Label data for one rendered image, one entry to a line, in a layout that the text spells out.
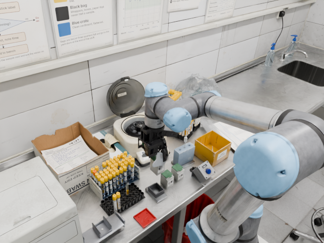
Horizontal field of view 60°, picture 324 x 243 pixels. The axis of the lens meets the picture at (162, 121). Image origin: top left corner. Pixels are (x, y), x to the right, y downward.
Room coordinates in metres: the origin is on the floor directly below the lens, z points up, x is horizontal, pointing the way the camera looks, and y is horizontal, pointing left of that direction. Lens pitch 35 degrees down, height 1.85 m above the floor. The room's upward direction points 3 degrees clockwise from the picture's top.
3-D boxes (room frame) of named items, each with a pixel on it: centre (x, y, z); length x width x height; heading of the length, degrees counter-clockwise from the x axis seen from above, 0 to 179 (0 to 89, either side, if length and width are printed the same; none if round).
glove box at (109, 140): (1.07, 0.26, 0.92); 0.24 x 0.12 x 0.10; 43
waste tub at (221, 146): (1.11, -0.26, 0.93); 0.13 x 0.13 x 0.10; 42
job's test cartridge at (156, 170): (0.84, 0.01, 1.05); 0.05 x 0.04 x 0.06; 41
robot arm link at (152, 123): (0.82, 0.02, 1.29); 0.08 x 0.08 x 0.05
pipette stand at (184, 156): (1.04, -0.12, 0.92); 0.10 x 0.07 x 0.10; 128
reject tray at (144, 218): (0.71, 0.05, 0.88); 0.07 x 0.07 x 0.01; 43
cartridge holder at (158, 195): (0.84, 0.01, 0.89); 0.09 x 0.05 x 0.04; 41
